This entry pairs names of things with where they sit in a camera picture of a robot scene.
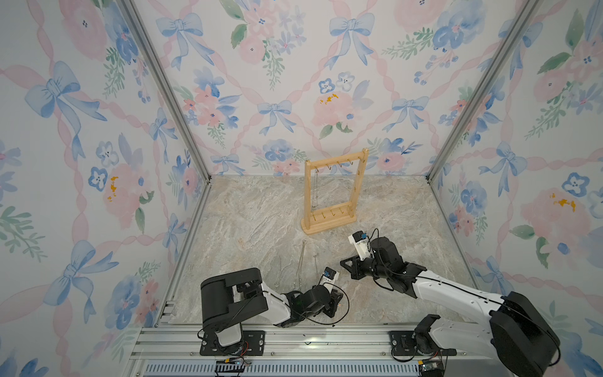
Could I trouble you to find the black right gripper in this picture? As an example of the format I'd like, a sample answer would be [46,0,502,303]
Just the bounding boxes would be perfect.
[338,252,389,280]

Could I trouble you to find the wooden jewelry display stand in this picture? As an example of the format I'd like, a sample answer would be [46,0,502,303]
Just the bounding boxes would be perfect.
[301,149,370,235]

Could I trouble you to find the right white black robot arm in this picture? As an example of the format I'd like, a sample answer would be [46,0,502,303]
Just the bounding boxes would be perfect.
[340,231,562,376]

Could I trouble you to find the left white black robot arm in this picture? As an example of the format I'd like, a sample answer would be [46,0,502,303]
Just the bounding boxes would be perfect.
[197,268,349,358]

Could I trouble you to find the green circuit board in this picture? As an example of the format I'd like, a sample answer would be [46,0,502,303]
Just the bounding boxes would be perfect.
[418,361,445,377]

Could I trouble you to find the left aluminium corner profile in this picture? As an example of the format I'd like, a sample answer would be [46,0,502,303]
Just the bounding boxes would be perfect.
[116,0,211,185]

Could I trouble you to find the aluminium corner profile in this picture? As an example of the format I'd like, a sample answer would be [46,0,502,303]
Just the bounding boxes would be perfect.
[116,0,211,185]
[426,0,542,185]

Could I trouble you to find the right aluminium corner profile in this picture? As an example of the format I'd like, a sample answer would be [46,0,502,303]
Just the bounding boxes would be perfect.
[426,0,542,185]

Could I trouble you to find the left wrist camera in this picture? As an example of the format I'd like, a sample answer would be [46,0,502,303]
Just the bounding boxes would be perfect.
[318,267,339,293]

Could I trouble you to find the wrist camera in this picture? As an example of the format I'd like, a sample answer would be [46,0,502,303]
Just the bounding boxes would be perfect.
[348,231,371,261]
[318,267,339,293]

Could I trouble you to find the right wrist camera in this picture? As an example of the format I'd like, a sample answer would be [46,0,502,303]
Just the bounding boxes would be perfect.
[348,231,371,261]

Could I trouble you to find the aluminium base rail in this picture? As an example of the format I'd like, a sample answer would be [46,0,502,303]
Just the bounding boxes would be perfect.
[123,323,535,377]

